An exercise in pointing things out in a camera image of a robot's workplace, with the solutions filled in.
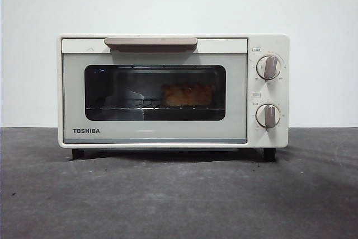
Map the golden brown bread loaf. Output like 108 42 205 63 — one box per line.
161 82 213 109

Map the oven door with beige handle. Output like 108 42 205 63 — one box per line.
61 36 248 144

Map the beige oven control knob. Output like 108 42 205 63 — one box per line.
256 55 282 81
255 103 281 129

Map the white Toshiba toaster oven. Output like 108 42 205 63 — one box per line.
57 33 289 163

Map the metal wire oven rack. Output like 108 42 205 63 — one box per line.
86 97 224 111

